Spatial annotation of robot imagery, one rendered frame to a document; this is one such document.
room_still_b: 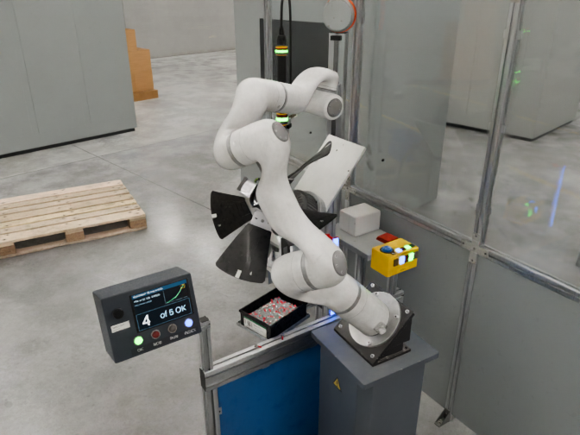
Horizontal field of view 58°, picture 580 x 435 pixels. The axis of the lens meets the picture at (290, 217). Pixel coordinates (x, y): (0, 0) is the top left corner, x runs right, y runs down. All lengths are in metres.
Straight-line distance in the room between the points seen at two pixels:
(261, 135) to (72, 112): 6.39
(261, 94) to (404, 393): 1.05
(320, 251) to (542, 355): 1.24
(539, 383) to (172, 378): 1.87
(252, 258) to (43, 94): 5.64
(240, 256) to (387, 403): 0.82
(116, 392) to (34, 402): 0.42
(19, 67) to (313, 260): 6.26
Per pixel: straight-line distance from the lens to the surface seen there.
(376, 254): 2.07
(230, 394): 1.94
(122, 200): 5.17
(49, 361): 3.47
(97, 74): 7.73
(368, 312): 1.64
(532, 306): 2.32
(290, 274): 1.47
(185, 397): 3.01
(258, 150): 1.36
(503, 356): 2.51
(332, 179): 2.35
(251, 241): 2.16
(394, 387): 1.78
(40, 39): 7.42
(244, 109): 1.45
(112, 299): 1.50
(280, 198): 1.40
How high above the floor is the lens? 2.03
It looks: 24 degrees down
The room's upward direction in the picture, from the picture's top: straight up
